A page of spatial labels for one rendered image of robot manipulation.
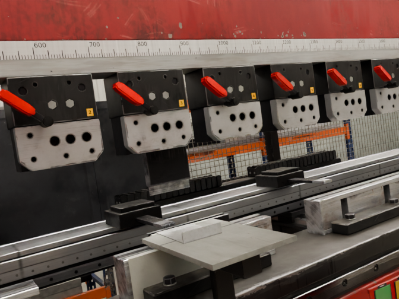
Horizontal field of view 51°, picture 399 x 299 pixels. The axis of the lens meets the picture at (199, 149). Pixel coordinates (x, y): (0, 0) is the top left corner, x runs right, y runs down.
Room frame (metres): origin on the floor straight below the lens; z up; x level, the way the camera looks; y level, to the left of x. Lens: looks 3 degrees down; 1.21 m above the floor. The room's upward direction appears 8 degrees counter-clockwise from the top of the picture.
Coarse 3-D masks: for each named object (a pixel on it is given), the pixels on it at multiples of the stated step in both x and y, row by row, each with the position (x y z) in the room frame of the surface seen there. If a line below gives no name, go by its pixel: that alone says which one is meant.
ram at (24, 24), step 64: (0, 0) 0.72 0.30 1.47; (64, 0) 0.78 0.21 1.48; (128, 0) 0.85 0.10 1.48; (192, 0) 0.93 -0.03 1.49; (256, 0) 1.03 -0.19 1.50; (320, 0) 1.15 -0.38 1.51; (384, 0) 1.30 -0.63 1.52; (0, 64) 0.72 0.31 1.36; (64, 64) 0.77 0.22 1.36; (128, 64) 0.84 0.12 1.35; (192, 64) 0.92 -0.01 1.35; (256, 64) 1.01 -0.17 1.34
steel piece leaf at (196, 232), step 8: (216, 224) 0.80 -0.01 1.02; (176, 232) 0.85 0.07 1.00; (184, 232) 0.76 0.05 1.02; (192, 232) 0.77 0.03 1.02; (200, 232) 0.78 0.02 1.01; (208, 232) 0.79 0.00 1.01; (216, 232) 0.80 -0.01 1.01; (176, 240) 0.79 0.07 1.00; (184, 240) 0.76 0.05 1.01; (192, 240) 0.77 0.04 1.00
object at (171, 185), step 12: (144, 156) 0.88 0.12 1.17; (156, 156) 0.89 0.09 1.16; (168, 156) 0.90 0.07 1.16; (180, 156) 0.92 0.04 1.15; (144, 168) 0.89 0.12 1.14; (156, 168) 0.89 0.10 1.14; (168, 168) 0.90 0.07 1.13; (180, 168) 0.92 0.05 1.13; (156, 180) 0.88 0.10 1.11; (168, 180) 0.90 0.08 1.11; (180, 180) 0.92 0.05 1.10; (156, 192) 0.89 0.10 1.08
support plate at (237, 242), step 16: (208, 224) 0.89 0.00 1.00; (224, 224) 0.87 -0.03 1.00; (240, 224) 0.85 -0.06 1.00; (144, 240) 0.84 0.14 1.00; (160, 240) 0.81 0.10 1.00; (208, 240) 0.76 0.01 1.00; (224, 240) 0.75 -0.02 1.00; (240, 240) 0.73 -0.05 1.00; (256, 240) 0.72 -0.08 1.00; (272, 240) 0.71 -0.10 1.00; (288, 240) 0.71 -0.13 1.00; (176, 256) 0.72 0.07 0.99; (192, 256) 0.68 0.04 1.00; (208, 256) 0.67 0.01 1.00; (224, 256) 0.66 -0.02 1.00; (240, 256) 0.65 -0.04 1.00
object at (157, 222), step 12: (120, 204) 1.11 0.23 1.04; (132, 204) 1.08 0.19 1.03; (144, 204) 1.08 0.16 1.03; (156, 204) 1.10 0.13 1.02; (108, 216) 1.09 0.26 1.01; (120, 216) 1.03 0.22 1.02; (132, 216) 1.05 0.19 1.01; (144, 216) 1.06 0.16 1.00; (156, 216) 1.08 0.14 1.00; (120, 228) 1.03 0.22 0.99
